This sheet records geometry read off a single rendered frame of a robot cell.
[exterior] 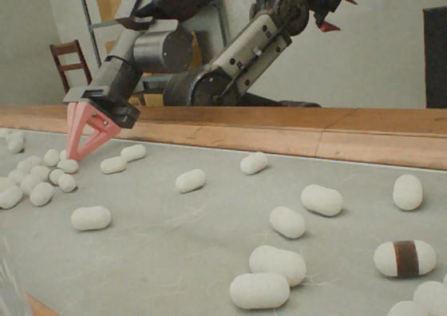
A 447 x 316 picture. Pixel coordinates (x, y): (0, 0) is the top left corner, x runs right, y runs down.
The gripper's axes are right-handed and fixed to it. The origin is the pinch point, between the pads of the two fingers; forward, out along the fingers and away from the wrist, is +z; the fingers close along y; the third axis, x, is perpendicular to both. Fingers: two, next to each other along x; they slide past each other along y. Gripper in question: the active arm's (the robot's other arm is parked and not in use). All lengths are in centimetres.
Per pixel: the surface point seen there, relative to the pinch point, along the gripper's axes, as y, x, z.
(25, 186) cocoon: 4.1, -5.5, 6.6
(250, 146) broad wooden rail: 21.4, 8.2, -8.0
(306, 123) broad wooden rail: 27.1, 9.3, -12.2
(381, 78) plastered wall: -50, 160, -133
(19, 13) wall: -430, 86, -180
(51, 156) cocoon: -4.2, -0.7, 0.9
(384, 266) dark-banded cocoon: 45.5, -3.4, 4.7
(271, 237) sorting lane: 36.1, -1.6, 4.3
